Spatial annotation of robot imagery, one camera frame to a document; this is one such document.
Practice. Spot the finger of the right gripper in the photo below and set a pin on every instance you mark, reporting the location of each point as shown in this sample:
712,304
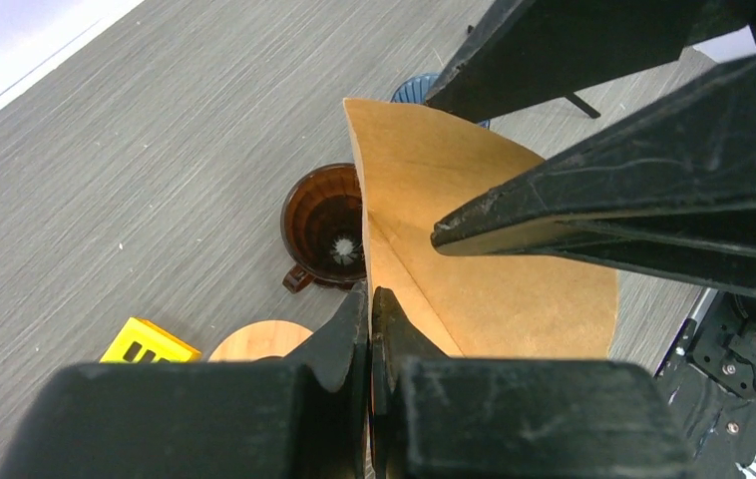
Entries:
669,191
524,53

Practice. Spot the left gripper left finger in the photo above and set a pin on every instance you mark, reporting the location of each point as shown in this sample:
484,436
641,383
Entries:
332,434

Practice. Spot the yellow green window block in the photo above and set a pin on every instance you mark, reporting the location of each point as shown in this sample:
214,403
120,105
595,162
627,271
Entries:
140,340

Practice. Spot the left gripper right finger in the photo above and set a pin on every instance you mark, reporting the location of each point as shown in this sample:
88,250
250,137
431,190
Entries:
394,339

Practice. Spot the brown glass dripper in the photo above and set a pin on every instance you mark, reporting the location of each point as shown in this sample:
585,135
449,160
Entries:
321,228

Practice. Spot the blue dripper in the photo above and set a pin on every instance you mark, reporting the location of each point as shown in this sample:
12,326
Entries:
415,89

